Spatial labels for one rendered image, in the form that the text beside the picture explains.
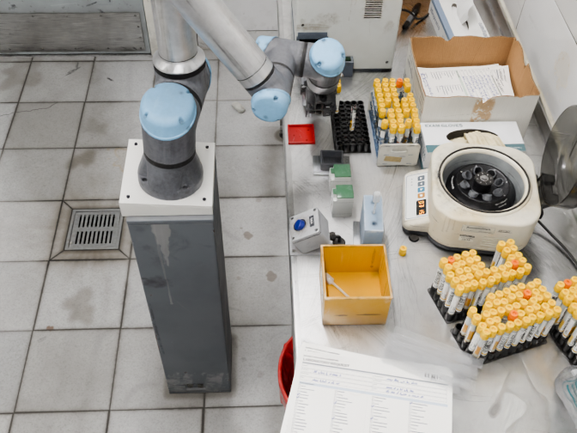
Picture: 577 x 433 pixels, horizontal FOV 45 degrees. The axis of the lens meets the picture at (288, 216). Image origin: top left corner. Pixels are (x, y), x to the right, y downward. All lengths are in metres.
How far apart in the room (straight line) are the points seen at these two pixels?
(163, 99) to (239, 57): 0.23
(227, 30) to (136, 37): 2.19
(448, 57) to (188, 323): 1.01
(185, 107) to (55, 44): 2.17
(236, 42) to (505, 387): 0.83
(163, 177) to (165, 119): 0.16
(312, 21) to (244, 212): 1.08
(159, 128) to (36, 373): 1.24
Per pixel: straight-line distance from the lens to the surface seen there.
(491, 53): 1.99
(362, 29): 1.93
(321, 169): 1.69
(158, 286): 1.84
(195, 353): 2.12
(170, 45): 1.53
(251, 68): 1.37
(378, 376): 1.38
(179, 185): 1.58
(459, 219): 1.51
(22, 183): 3.05
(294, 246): 1.55
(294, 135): 1.79
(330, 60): 1.48
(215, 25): 1.33
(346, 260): 1.48
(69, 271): 2.70
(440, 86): 1.90
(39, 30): 3.59
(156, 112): 1.48
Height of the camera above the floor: 2.10
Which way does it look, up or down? 50 degrees down
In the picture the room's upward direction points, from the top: 2 degrees clockwise
